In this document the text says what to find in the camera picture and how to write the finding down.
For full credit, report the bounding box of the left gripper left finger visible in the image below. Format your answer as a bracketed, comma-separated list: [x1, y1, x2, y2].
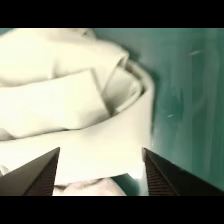
[0, 146, 61, 197]

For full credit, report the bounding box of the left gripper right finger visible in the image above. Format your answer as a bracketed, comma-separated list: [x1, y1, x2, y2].
[142, 147, 224, 197]

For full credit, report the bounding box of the white shirt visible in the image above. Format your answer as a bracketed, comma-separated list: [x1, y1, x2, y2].
[0, 27, 156, 197]

